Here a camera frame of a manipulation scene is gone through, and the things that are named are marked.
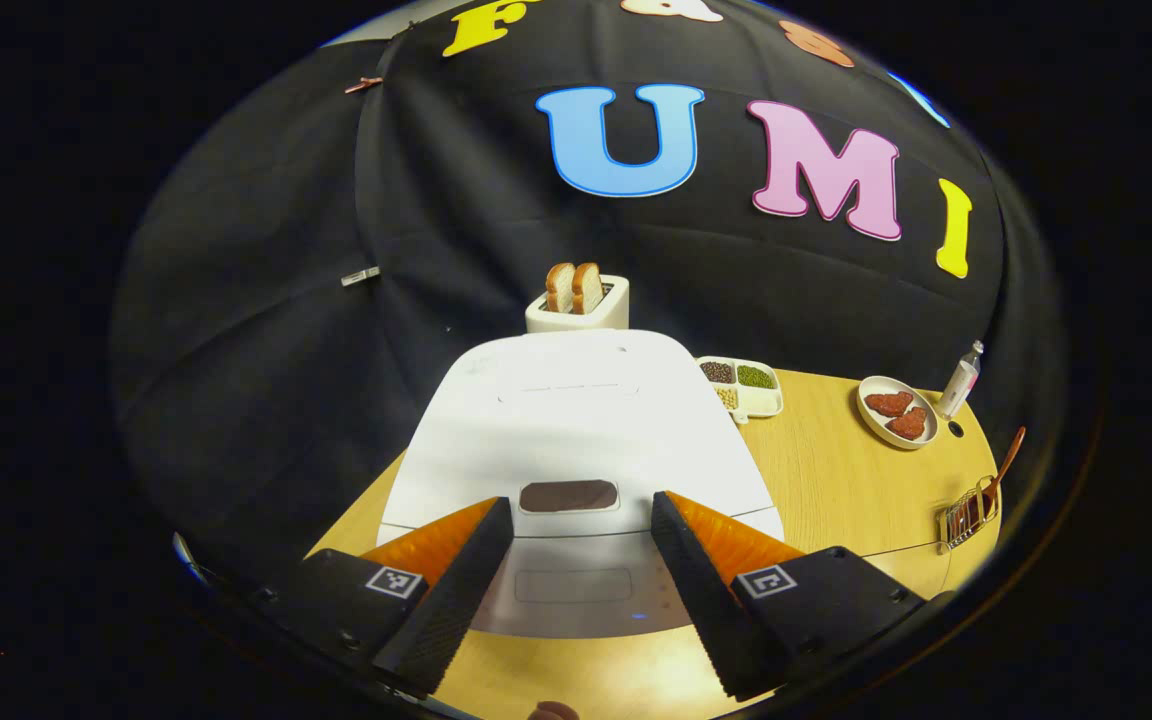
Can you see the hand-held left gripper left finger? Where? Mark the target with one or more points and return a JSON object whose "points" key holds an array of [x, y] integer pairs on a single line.
{"points": [[451, 600]]}

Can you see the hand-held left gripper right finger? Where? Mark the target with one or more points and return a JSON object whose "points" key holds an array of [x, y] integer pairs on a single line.
{"points": [[701, 600]]}

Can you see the white rice cooker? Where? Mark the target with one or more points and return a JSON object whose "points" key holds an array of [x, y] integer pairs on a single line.
{"points": [[576, 420]]}

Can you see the brown wooden spoon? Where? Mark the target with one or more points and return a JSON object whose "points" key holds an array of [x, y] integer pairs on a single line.
{"points": [[1008, 460]]}

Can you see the white divided bean dish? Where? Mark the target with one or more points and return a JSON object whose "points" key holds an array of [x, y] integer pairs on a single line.
{"points": [[761, 400]]}

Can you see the white round plate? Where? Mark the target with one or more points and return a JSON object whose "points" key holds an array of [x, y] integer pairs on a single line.
{"points": [[876, 425]]}

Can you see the red meat piece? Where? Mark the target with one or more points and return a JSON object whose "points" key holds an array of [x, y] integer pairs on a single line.
{"points": [[889, 404], [908, 424]]}

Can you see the white toaster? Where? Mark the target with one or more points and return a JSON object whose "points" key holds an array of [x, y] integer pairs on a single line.
{"points": [[611, 310]]}

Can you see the toasted bread slice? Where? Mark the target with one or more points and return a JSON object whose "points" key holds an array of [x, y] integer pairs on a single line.
{"points": [[589, 290], [560, 290]]}

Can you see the small pink label bottle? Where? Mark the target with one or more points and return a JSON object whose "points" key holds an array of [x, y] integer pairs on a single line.
{"points": [[958, 385]]}

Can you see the silver cloth clip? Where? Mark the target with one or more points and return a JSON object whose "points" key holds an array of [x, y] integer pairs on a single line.
{"points": [[360, 276]]}

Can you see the black backdrop cloth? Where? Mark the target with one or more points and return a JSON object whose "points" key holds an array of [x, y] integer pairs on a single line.
{"points": [[286, 300]]}

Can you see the copper cloth clip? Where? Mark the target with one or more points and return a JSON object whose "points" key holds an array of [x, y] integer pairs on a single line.
{"points": [[363, 85]]}

